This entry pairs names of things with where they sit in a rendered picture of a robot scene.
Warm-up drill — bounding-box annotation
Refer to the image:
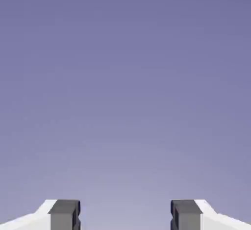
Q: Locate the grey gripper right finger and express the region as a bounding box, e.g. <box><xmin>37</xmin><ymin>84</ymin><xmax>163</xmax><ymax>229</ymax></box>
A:
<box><xmin>170</xmin><ymin>199</ymin><xmax>251</xmax><ymax>230</ymax></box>

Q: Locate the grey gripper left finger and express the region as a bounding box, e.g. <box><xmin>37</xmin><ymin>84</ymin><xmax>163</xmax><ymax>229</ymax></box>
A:
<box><xmin>0</xmin><ymin>199</ymin><xmax>81</xmax><ymax>230</ymax></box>

